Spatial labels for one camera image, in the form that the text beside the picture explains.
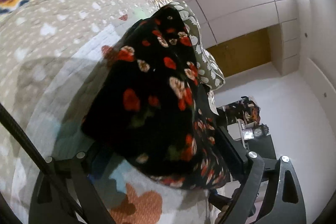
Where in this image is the white shelf unit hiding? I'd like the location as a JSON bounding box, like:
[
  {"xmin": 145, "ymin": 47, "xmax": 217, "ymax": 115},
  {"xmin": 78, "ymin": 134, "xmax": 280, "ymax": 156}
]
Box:
[{"xmin": 227, "ymin": 121, "xmax": 277, "ymax": 160}]

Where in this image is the olive white-spotted bolster pillow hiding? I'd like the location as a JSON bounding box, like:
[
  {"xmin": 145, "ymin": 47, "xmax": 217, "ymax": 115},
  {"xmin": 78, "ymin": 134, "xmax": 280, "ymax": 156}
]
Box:
[{"xmin": 170, "ymin": 1, "xmax": 226, "ymax": 90}]

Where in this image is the black clock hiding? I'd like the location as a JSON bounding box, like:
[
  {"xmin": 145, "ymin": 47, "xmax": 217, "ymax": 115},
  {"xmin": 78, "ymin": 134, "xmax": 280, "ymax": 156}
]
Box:
[{"xmin": 253, "ymin": 127, "xmax": 264, "ymax": 138}]

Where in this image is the pile of clothes on shelf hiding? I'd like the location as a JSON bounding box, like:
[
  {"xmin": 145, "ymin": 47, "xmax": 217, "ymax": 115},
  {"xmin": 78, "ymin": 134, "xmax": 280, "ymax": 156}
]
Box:
[{"xmin": 217, "ymin": 96, "xmax": 261, "ymax": 126}]

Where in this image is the black floral garment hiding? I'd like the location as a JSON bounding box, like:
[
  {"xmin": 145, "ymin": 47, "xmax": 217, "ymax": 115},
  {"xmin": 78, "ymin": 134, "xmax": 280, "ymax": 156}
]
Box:
[{"xmin": 81, "ymin": 5, "xmax": 229, "ymax": 190}]

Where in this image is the heart patchwork quilt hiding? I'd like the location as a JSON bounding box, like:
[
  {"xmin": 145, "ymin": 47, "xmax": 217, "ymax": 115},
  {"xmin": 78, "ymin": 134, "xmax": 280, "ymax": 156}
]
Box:
[{"xmin": 1, "ymin": 0, "xmax": 217, "ymax": 223}]

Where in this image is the brown wooden door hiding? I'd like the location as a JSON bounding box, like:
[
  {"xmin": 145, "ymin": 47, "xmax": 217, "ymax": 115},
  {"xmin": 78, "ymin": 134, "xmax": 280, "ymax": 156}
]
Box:
[{"xmin": 207, "ymin": 28, "xmax": 271, "ymax": 77}]

